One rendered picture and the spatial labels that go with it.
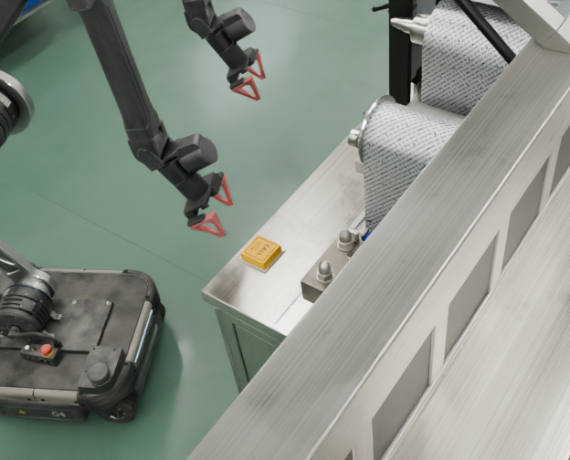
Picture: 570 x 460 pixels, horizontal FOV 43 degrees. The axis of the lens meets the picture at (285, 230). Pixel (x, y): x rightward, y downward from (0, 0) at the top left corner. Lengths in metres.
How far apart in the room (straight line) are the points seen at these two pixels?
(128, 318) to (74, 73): 2.08
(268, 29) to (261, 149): 1.08
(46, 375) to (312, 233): 1.14
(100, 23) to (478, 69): 0.72
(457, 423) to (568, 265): 0.27
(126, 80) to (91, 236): 1.89
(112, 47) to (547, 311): 0.86
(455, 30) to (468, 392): 0.85
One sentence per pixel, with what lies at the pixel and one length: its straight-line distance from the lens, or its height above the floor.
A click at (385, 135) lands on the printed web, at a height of 1.29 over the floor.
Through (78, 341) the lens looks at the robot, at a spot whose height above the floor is 0.26.
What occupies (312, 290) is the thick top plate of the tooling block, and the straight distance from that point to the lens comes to 1.47.
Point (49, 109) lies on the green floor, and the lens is 4.07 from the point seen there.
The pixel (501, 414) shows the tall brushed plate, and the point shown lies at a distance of 0.84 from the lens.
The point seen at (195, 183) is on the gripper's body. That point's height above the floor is 1.17.
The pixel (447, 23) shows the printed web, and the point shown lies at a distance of 1.51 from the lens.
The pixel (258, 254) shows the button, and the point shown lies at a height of 0.92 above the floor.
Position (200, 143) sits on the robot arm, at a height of 1.27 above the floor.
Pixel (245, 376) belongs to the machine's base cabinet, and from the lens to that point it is 1.88.
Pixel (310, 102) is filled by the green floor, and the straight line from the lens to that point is 3.68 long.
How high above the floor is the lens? 2.16
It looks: 46 degrees down
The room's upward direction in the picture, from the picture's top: 9 degrees counter-clockwise
